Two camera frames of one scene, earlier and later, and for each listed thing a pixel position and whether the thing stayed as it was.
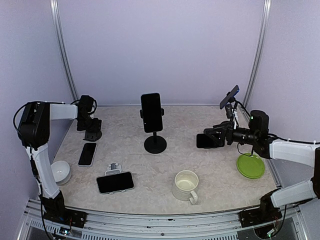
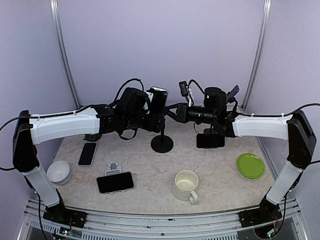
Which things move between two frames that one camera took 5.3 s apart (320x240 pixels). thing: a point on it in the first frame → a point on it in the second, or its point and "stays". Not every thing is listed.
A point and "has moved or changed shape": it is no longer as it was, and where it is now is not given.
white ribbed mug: (186, 182) stays
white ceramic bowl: (61, 172) stays
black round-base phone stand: (155, 144) has moved or changed shape
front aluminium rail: (32, 225) stays
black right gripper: (225, 131) → (181, 112)
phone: (87, 156) stays
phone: (151, 108) has moved or changed shape
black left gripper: (96, 126) → (150, 125)
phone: (115, 182) stays
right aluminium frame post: (259, 54) stays
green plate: (252, 167) stays
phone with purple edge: (205, 141) stays
